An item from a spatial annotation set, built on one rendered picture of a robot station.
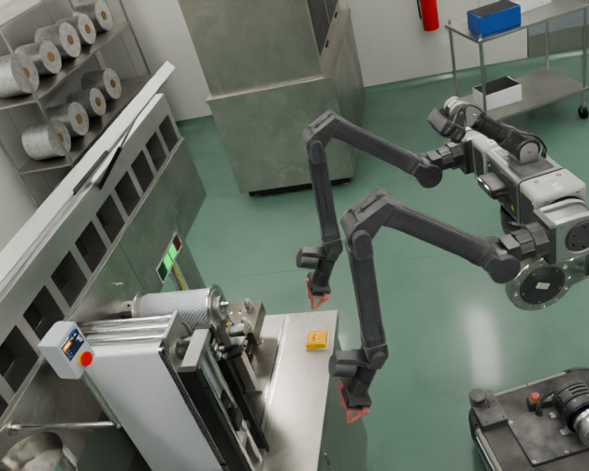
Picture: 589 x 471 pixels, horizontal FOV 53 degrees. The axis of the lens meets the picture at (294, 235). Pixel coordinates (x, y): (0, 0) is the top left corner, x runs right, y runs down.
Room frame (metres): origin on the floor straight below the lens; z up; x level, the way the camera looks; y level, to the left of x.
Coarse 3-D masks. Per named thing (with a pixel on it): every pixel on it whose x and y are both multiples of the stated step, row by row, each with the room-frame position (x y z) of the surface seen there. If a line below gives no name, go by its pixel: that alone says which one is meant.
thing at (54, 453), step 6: (54, 450) 0.89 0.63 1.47; (60, 450) 0.89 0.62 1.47; (42, 456) 0.89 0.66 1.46; (48, 456) 0.89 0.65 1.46; (54, 456) 0.89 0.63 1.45; (60, 456) 0.88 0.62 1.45; (30, 462) 0.88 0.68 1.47; (36, 462) 0.88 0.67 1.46; (42, 462) 0.88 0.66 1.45; (48, 462) 0.88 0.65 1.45; (54, 462) 0.88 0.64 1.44; (24, 468) 0.87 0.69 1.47; (30, 468) 0.87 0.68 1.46; (36, 468) 0.87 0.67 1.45; (42, 468) 0.88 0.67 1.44; (48, 468) 0.88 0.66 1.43
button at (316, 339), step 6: (318, 330) 1.58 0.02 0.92; (324, 330) 1.57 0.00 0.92; (312, 336) 1.56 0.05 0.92; (318, 336) 1.55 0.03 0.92; (324, 336) 1.54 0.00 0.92; (306, 342) 1.54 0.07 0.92; (312, 342) 1.53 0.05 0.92; (318, 342) 1.52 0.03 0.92; (324, 342) 1.51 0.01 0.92; (312, 348) 1.52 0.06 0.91; (318, 348) 1.51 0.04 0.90
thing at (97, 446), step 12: (108, 420) 1.30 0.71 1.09; (96, 432) 1.24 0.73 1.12; (108, 432) 1.27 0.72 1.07; (120, 432) 1.31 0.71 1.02; (96, 444) 1.22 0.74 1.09; (108, 444) 1.25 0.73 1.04; (120, 444) 1.28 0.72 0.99; (132, 444) 1.32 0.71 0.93; (84, 456) 1.16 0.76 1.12; (96, 456) 1.19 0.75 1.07; (108, 456) 1.23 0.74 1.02; (120, 456) 1.26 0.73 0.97; (132, 456) 1.29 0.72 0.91; (84, 468) 1.14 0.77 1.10; (96, 468) 1.17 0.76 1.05; (108, 468) 1.20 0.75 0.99; (120, 468) 1.23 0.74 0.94
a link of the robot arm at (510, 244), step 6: (498, 240) 1.11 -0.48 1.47; (504, 240) 1.10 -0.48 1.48; (510, 240) 1.09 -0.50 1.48; (516, 240) 1.09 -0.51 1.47; (492, 246) 1.10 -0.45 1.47; (498, 246) 1.10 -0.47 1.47; (504, 246) 1.09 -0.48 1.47; (510, 246) 1.07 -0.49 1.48; (516, 246) 1.07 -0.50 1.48; (498, 252) 1.07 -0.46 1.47; (504, 252) 1.07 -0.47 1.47; (510, 252) 1.06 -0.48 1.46; (516, 252) 1.06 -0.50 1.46
